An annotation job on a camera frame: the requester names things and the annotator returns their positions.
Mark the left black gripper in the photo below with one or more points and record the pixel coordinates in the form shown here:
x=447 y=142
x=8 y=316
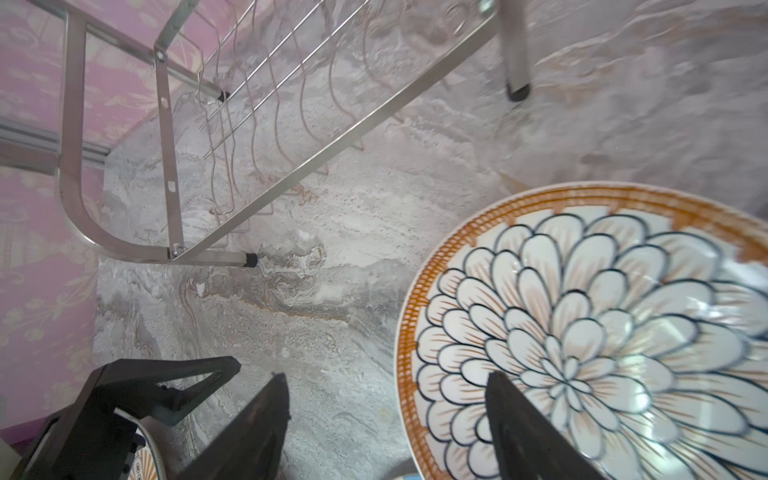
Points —
x=90 y=440

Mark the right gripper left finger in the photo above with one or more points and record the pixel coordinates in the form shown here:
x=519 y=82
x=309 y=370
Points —
x=250 y=447

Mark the orange sunburst plate left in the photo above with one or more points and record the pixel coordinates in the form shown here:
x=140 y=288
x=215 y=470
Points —
x=145 y=462

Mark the floral mandala patterned plate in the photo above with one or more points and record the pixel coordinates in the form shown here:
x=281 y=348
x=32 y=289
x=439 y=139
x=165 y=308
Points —
x=632 y=317

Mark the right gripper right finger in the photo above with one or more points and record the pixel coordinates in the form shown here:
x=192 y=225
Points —
x=526 y=445

